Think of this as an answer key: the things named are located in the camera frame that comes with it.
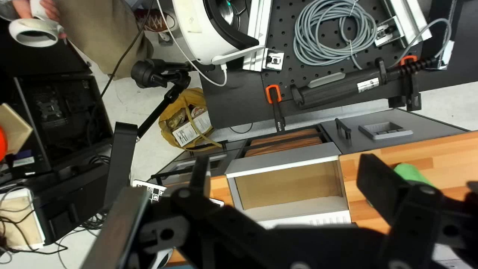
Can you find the person's hand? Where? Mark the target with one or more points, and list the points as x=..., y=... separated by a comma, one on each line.
x=40, y=10

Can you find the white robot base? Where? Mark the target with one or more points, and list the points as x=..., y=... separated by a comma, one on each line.
x=216, y=32

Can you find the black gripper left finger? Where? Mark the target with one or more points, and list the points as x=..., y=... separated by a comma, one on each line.
x=218, y=237

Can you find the white toy sink basin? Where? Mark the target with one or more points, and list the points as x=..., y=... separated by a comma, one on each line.
x=292, y=188

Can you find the yellow bag with boxes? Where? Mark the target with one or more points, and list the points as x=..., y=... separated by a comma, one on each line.
x=185, y=124

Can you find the white tape roll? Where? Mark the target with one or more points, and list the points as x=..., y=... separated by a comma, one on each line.
x=34, y=34

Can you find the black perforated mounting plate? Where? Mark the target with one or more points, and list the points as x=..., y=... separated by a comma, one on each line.
x=243, y=100

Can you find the black orange bar clamp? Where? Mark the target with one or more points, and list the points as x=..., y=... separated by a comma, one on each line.
x=339, y=86

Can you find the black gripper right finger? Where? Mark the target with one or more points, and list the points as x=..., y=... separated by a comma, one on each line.
x=409, y=210

